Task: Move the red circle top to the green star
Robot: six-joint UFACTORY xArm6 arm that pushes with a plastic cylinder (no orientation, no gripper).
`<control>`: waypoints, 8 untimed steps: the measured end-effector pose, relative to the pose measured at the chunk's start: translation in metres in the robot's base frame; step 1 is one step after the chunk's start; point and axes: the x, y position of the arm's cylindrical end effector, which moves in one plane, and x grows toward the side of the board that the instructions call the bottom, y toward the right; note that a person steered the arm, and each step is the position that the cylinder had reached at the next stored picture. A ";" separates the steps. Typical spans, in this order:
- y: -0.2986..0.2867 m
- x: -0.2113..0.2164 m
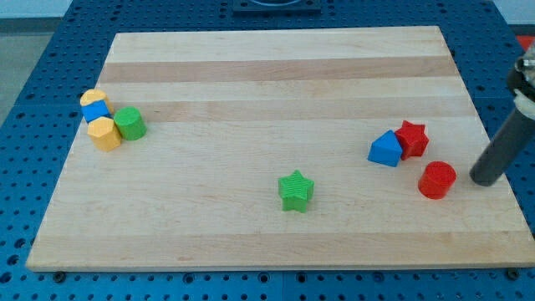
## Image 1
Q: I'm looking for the red cylinder block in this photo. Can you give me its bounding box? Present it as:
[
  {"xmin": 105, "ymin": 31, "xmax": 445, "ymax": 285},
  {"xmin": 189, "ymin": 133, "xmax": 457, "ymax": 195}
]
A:
[{"xmin": 418, "ymin": 161, "xmax": 456, "ymax": 200}]

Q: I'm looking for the robot arm end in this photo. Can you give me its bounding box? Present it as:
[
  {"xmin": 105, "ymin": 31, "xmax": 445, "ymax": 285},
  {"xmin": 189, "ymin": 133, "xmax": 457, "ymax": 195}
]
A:
[{"xmin": 507, "ymin": 53, "xmax": 534, "ymax": 120}]

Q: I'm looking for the green star block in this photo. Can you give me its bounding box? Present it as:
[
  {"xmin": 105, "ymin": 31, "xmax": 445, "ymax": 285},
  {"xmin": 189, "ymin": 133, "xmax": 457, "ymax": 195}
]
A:
[{"xmin": 278, "ymin": 170, "xmax": 314, "ymax": 213}]

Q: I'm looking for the red star block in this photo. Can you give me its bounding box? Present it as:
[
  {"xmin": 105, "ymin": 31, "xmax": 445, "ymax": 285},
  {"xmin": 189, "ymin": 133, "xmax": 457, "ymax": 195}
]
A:
[{"xmin": 395, "ymin": 120, "xmax": 430, "ymax": 161}]

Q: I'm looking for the wooden board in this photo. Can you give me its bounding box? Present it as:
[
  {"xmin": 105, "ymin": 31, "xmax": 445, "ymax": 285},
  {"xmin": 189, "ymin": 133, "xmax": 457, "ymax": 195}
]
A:
[{"xmin": 26, "ymin": 26, "xmax": 534, "ymax": 272}]

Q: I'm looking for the blue pentagon block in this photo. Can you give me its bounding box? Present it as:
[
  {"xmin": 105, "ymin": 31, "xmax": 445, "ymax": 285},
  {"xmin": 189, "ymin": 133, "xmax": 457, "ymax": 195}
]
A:
[{"xmin": 367, "ymin": 130, "xmax": 403, "ymax": 167}]

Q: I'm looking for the green cylinder block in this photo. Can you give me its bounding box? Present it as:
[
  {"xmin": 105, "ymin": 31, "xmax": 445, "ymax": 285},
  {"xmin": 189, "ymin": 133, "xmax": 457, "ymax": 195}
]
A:
[{"xmin": 114, "ymin": 106, "xmax": 147, "ymax": 140}]

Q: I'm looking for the yellow hexagon block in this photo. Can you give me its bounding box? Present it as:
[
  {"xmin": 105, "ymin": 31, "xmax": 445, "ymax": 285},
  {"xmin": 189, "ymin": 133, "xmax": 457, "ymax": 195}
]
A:
[{"xmin": 87, "ymin": 116, "xmax": 122, "ymax": 151}]

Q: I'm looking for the blue cube block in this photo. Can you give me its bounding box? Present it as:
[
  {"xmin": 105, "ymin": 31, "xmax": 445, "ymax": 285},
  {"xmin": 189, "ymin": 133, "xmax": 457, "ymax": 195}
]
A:
[{"xmin": 81, "ymin": 99, "xmax": 111, "ymax": 123}]

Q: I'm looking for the yellow half-round block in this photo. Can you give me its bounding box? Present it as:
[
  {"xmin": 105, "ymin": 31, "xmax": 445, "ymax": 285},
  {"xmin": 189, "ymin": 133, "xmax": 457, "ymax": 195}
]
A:
[{"xmin": 79, "ymin": 89, "xmax": 115, "ymax": 114}]

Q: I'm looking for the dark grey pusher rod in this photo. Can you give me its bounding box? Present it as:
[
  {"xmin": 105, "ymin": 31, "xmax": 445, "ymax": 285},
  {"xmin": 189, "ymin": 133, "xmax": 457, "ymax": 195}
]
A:
[{"xmin": 469, "ymin": 109, "xmax": 534, "ymax": 186}]

